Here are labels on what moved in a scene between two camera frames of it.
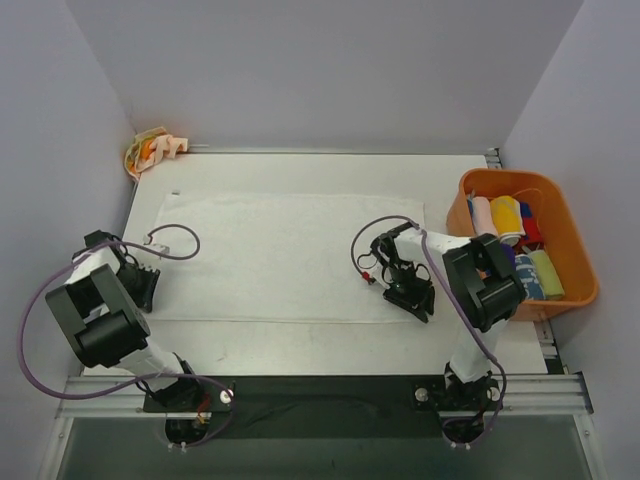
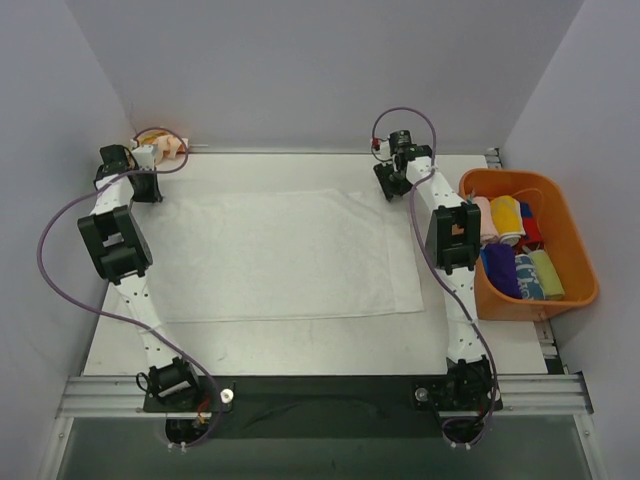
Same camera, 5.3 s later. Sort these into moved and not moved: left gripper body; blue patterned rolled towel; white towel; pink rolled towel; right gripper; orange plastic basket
Moved: right gripper; left gripper body
Not moved: orange plastic basket; pink rolled towel; white towel; blue patterned rolled towel
